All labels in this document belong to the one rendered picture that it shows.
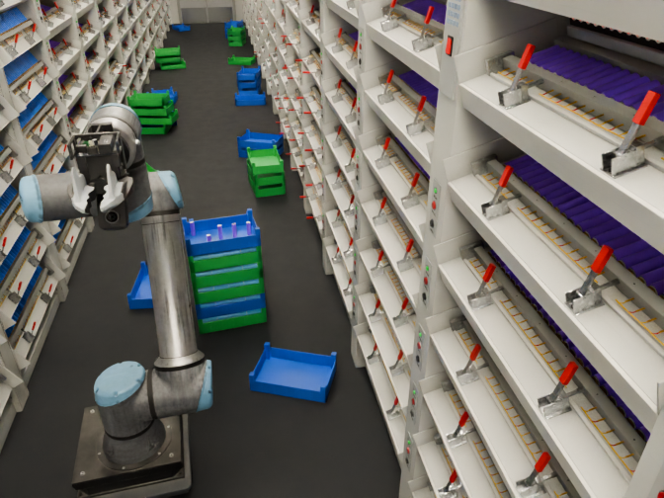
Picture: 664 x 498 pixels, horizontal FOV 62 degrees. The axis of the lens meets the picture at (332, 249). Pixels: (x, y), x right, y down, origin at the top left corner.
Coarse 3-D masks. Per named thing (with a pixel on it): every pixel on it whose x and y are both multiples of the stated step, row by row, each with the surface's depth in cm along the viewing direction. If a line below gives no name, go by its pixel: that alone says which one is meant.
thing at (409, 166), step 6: (384, 138) 174; (390, 138) 172; (390, 144) 168; (396, 144) 167; (396, 150) 164; (396, 156) 165; (402, 156) 159; (402, 162) 159; (408, 162) 155; (408, 168) 153; (414, 168) 151; (414, 174) 149; (420, 174) 148; (408, 180) 150; (420, 180) 145; (426, 180) 144; (420, 186) 145; (426, 186) 142; (426, 204) 138
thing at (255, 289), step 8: (232, 288) 236; (240, 288) 238; (248, 288) 239; (256, 288) 240; (264, 288) 241; (200, 296) 234; (208, 296) 235; (216, 296) 236; (224, 296) 237; (232, 296) 239; (240, 296) 240
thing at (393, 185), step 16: (384, 128) 175; (368, 144) 176; (368, 160) 172; (384, 176) 158; (400, 192) 148; (416, 192) 145; (400, 208) 142; (416, 208) 139; (416, 224) 133; (416, 240) 135
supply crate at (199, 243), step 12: (228, 216) 241; (240, 216) 243; (252, 216) 241; (204, 228) 240; (216, 228) 242; (228, 228) 242; (240, 228) 242; (252, 228) 242; (192, 240) 233; (204, 240) 233; (216, 240) 223; (228, 240) 225; (240, 240) 226; (252, 240) 228; (192, 252) 222; (204, 252) 224
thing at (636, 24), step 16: (512, 0) 80; (528, 0) 76; (544, 0) 72; (560, 0) 68; (576, 0) 65; (592, 0) 62; (608, 0) 59; (624, 0) 57; (640, 0) 55; (656, 0) 52; (576, 16) 66; (592, 16) 63; (608, 16) 60; (624, 16) 58; (640, 16) 55; (656, 16) 53; (640, 32) 56; (656, 32) 54
